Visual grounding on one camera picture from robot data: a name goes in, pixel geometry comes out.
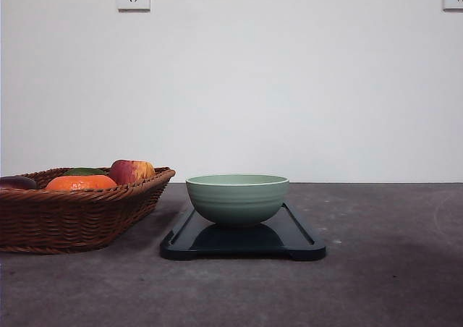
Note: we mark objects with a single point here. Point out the dark purple fruit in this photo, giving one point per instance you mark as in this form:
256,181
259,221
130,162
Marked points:
18,182

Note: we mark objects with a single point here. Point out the green avocado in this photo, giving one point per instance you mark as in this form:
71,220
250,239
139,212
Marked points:
85,171

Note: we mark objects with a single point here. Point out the red yellow apple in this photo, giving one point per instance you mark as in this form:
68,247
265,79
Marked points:
123,170

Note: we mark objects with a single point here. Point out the orange mandarin fruit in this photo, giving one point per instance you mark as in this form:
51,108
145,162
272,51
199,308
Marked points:
81,182

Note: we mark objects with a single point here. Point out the brown wicker basket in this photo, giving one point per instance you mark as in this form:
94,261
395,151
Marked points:
43,221

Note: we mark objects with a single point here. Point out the dark teal rectangular tray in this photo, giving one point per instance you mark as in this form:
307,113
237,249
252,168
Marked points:
286,235

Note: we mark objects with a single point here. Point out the light green bowl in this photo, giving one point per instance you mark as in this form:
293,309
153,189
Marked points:
237,199

